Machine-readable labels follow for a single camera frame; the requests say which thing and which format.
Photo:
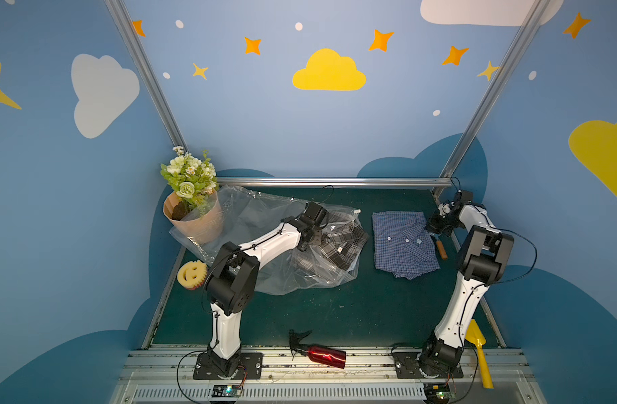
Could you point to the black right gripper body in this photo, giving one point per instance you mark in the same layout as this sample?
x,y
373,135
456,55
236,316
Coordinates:
x,y
437,225

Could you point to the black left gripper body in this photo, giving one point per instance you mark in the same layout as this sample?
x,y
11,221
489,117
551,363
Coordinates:
x,y
316,234

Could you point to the blue checked shirt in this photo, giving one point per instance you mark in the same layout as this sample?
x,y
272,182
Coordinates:
x,y
402,246

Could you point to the clear plastic vacuum bag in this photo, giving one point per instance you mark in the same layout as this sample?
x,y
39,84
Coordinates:
x,y
267,226

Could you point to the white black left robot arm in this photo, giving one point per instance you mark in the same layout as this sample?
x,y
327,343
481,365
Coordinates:
x,y
232,279

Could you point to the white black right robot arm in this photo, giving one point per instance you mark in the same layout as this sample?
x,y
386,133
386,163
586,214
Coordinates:
x,y
482,260

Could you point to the blue garden rake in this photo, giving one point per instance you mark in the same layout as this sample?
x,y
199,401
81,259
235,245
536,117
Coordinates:
x,y
440,247

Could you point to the beige faceted flower pot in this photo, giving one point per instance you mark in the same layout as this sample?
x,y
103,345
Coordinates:
x,y
197,227

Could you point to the yellow plastic shovel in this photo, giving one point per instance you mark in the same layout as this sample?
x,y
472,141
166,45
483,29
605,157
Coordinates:
x,y
476,338

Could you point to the white green artificial flowers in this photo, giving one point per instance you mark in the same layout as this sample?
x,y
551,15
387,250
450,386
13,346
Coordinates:
x,y
193,180

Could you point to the yellow smiley sponge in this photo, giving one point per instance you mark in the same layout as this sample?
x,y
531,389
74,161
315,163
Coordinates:
x,y
192,275

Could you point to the red spray bottle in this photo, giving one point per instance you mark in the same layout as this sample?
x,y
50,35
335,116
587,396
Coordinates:
x,y
316,353

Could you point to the right green circuit board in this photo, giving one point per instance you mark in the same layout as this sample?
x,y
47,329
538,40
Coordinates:
x,y
437,394

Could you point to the green circuit board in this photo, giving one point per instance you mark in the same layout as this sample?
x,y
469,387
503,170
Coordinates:
x,y
437,394
226,391

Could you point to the left green circuit board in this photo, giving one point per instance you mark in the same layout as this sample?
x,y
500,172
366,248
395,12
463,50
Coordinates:
x,y
226,391

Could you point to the aluminium back rail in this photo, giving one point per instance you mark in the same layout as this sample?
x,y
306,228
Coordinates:
x,y
356,183

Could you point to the right aluminium frame post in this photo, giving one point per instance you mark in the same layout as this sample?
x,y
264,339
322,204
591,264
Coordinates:
x,y
523,38

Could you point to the aluminium frame post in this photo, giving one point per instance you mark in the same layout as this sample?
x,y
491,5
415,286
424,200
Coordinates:
x,y
121,17
523,38

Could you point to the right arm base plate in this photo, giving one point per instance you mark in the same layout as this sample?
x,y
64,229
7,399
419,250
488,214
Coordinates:
x,y
410,365

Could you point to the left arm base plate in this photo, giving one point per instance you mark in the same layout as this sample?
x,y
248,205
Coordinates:
x,y
211,367

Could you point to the aluminium front rail platform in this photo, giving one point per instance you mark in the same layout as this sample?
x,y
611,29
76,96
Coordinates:
x,y
166,376

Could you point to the left aluminium frame post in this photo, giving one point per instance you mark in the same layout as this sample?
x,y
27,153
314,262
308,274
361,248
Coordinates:
x,y
121,17

